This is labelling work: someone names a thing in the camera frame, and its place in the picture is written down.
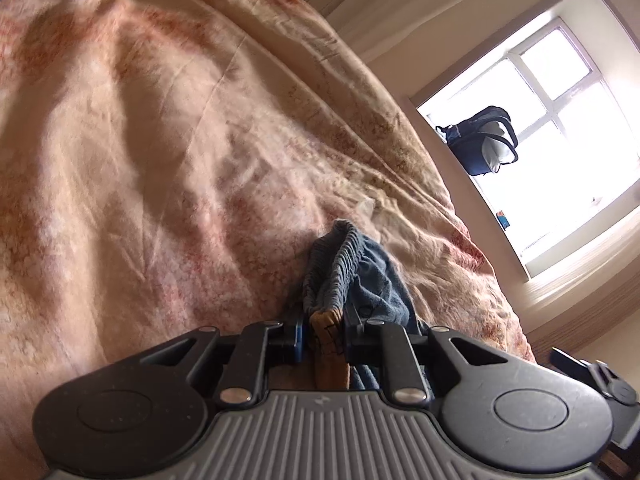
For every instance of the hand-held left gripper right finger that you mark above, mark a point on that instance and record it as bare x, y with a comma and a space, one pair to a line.
348, 341

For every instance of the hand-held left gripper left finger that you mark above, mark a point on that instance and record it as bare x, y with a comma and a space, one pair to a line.
299, 340

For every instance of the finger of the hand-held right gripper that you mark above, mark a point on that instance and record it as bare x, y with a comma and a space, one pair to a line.
595, 375

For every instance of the blue pants with orange print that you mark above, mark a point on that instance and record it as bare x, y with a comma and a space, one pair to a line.
360, 275

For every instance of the small blue box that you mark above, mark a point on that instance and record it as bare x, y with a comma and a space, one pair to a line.
502, 220

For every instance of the pink floral bed blanket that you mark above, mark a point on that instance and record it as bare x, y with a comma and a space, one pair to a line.
175, 150

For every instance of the white framed window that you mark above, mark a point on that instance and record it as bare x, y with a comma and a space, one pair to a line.
545, 145

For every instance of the dark blue backpack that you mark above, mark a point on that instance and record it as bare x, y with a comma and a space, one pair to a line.
482, 140

